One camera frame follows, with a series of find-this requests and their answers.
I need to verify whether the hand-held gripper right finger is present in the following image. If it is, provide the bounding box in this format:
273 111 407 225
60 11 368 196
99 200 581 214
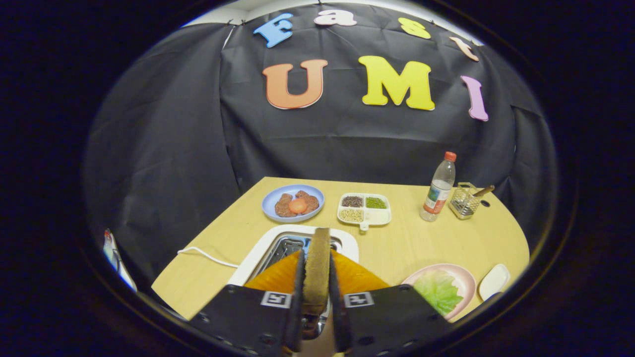
329 249 453 357

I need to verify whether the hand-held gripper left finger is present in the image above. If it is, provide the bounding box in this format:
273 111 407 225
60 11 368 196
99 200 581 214
189 249 307 357

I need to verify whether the green lettuce leaf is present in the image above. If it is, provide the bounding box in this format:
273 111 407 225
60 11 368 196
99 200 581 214
413 270 464 316

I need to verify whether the brown toasted bread slice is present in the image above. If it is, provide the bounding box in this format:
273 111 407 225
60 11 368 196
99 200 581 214
304 228 332 315

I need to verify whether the white toaster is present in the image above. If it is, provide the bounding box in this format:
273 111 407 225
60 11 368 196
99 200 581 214
227 224 359 340

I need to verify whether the pink round plate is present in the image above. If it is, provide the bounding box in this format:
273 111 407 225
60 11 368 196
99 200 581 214
402 263 477 322

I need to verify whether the white divided tray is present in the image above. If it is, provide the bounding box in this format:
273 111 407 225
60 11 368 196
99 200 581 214
337 192 392 232

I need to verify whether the small white plate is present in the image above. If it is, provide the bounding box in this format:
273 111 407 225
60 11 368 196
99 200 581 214
478 263 510 301

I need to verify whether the brown meat patty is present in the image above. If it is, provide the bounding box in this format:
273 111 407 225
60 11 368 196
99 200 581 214
274 193 297 218
296 190 320 214

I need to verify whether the blue round plate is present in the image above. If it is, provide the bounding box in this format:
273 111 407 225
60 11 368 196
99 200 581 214
261 184 325 223

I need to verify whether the clear plastic water bottle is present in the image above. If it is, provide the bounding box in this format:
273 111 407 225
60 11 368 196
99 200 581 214
420 151 457 222

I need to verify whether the white and blue object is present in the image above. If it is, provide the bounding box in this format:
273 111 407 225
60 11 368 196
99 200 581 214
103 228 138 292

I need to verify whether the black backdrop cloth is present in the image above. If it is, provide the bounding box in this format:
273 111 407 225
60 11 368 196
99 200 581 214
82 2 559 298

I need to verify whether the metal wire utensil basket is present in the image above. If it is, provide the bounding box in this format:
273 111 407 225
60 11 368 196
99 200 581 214
449 182 484 220

